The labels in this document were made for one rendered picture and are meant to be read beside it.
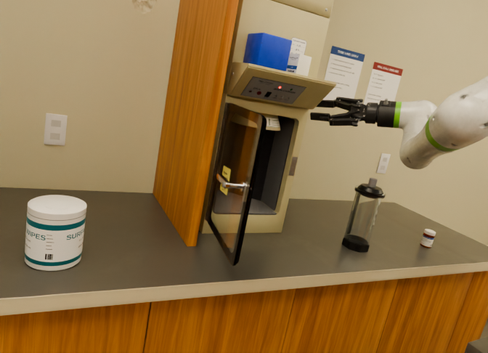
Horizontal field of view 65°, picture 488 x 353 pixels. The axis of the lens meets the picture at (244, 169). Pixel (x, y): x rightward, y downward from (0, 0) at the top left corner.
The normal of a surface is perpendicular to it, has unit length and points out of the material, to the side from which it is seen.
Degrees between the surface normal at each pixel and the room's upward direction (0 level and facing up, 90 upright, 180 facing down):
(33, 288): 1
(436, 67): 90
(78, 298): 90
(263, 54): 90
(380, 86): 90
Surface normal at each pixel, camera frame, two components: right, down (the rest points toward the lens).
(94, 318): 0.42, 0.29
